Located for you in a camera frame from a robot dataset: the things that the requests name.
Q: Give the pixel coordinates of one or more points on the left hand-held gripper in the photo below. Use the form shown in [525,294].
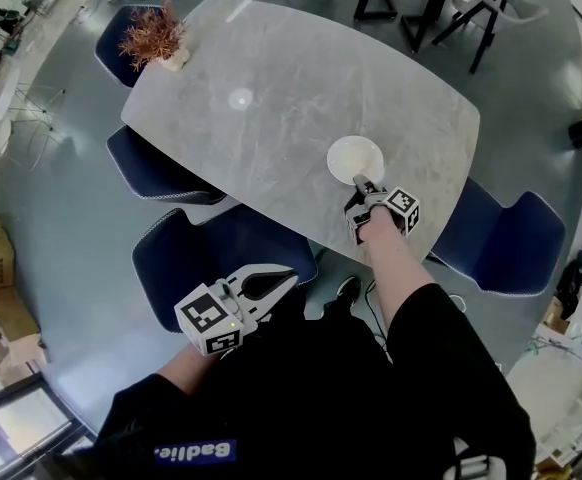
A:
[206,313]

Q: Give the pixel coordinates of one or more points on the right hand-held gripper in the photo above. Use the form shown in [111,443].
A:
[404,208]

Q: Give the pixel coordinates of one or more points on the white plate of food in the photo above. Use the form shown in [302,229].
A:
[353,157]

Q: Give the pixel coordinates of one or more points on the person's right forearm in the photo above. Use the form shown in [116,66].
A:
[396,263]

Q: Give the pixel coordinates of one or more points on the person's left forearm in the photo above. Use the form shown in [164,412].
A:
[191,368]

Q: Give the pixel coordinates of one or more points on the person's black shoe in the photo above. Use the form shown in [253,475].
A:
[349,290]

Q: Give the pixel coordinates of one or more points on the blue chair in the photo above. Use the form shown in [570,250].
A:
[113,43]
[156,168]
[511,248]
[196,258]

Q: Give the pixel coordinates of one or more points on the person's black clothing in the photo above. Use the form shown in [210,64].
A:
[321,393]

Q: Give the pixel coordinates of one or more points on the grey marble table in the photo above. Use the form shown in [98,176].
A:
[281,83]

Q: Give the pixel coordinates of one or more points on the orange plant in white pot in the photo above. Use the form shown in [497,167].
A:
[153,35]

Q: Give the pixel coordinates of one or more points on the stack of cardboard boxes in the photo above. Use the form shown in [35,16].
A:
[1,288]

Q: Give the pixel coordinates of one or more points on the black framed glass door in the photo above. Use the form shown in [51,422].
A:
[16,428]

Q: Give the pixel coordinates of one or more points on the white round side table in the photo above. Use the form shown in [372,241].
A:
[7,93]

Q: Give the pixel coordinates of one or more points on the black camera tripod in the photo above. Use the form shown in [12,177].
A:
[478,18]

